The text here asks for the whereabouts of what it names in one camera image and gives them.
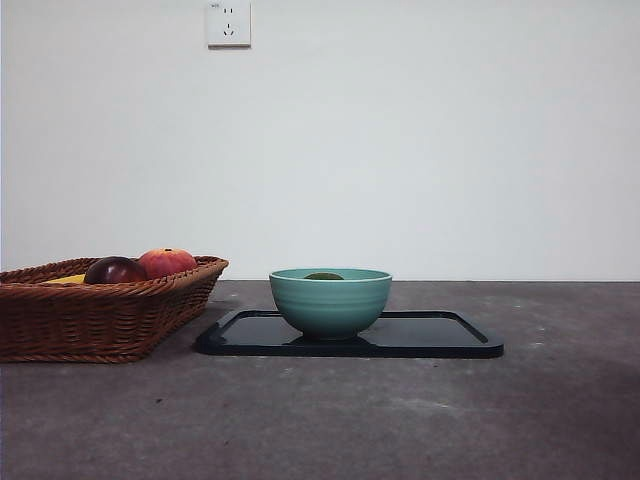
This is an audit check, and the black rectangular tray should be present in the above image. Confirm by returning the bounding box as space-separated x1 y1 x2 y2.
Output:
194 309 505 359

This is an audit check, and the brown wicker basket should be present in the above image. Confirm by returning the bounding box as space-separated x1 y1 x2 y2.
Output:
0 255 230 364

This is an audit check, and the teal ribbed bowl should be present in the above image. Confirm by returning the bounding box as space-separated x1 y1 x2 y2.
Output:
268 267 394 342

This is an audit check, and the white wall socket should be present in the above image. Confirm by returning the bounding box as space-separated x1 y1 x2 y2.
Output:
207 0 252 50

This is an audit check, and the red yellow apple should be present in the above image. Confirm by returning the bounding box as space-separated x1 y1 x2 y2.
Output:
137 247 198 280

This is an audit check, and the dark red apple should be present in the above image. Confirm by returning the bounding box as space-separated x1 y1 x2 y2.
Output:
83 256 148 285

